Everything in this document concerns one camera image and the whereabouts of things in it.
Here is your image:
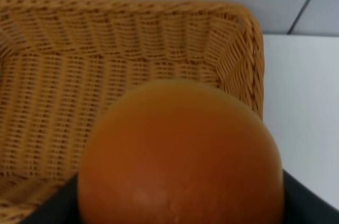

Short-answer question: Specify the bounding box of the orange round fruit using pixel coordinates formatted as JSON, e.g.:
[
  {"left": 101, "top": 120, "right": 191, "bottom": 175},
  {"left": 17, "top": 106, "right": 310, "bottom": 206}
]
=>
[{"left": 77, "top": 80, "right": 284, "bottom": 223}]

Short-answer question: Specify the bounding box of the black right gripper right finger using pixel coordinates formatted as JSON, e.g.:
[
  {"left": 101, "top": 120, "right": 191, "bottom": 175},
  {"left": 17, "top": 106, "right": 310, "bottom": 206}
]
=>
[{"left": 283, "top": 171, "right": 339, "bottom": 224}]

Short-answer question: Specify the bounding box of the orange wicker basket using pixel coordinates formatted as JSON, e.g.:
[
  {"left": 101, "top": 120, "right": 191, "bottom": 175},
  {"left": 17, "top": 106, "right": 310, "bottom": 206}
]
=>
[{"left": 1, "top": 0, "right": 265, "bottom": 223}]

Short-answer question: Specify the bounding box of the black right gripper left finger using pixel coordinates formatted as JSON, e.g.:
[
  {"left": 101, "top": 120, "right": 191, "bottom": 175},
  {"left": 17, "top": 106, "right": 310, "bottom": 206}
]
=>
[{"left": 19, "top": 173, "right": 82, "bottom": 224}]

